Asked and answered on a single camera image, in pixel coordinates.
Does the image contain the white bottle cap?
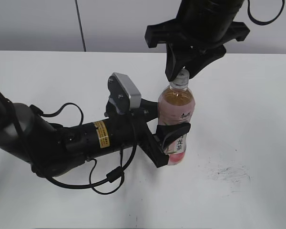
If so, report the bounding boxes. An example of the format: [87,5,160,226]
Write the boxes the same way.
[172,68,190,87]

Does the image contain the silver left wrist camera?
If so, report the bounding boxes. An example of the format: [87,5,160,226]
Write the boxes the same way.
[108,72,142,115]

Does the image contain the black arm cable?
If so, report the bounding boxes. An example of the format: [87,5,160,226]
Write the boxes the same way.
[246,0,286,25]
[28,102,138,196]

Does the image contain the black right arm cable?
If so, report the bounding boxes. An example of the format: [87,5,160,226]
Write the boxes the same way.
[246,0,286,25]

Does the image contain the peach oolong tea bottle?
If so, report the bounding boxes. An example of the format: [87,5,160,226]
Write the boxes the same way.
[158,84,195,166]

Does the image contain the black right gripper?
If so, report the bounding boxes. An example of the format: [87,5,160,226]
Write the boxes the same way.
[145,0,250,82]

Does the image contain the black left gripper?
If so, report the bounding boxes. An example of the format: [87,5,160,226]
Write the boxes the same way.
[63,99,191,167]

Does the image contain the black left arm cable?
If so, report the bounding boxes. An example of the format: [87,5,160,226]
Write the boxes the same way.
[28,102,138,196]

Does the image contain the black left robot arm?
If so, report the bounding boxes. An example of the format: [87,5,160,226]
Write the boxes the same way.
[0,73,191,177]

